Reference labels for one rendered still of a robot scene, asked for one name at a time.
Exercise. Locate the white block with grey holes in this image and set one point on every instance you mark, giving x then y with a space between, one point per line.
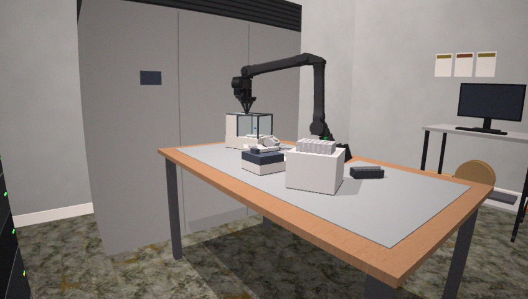
254 145

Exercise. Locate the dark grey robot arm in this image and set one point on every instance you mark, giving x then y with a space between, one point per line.
241 85

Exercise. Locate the light grey bench mat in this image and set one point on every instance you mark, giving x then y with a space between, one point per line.
382 210

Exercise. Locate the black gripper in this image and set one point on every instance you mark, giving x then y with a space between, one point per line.
246 102

